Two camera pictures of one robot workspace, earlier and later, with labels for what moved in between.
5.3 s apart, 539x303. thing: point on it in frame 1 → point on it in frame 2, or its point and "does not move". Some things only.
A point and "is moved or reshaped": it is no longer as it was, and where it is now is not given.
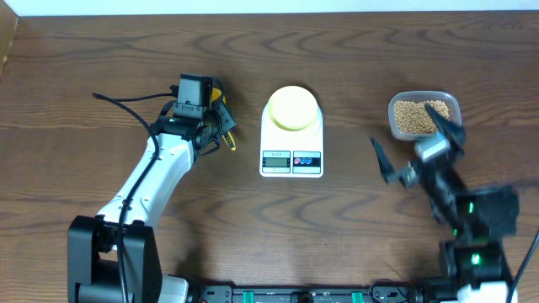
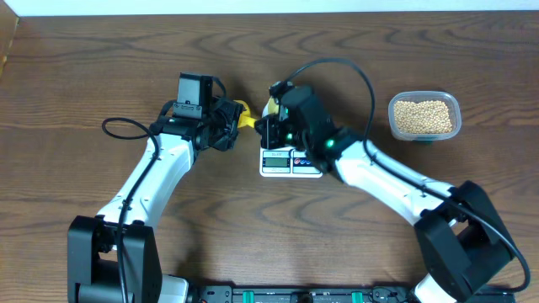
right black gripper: x=452 y=130 → x=269 y=135
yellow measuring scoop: x=216 y=93 is moved or reshaped
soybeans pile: x=413 y=116 does not move
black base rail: x=337 y=294 does not move
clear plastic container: x=408 y=118 does not move
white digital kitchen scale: x=285 y=154 does not move
